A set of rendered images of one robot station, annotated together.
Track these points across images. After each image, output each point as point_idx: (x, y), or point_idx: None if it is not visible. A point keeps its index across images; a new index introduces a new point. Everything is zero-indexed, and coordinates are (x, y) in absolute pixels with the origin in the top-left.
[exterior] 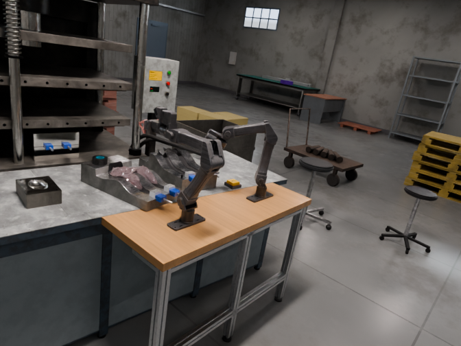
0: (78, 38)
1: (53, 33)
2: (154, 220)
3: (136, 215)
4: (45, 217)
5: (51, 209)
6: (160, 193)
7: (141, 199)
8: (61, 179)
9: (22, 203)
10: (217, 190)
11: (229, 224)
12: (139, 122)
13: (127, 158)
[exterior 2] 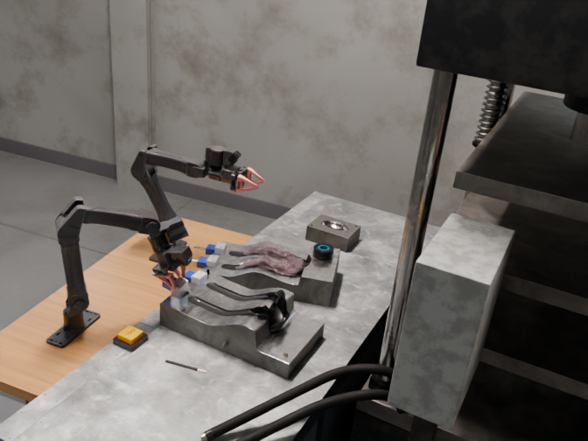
0: (486, 136)
1: (528, 136)
2: (203, 245)
3: None
4: (294, 224)
5: (304, 232)
6: (213, 248)
7: (229, 242)
8: (358, 268)
9: None
10: (153, 318)
11: (117, 262)
12: (262, 178)
13: (308, 277)
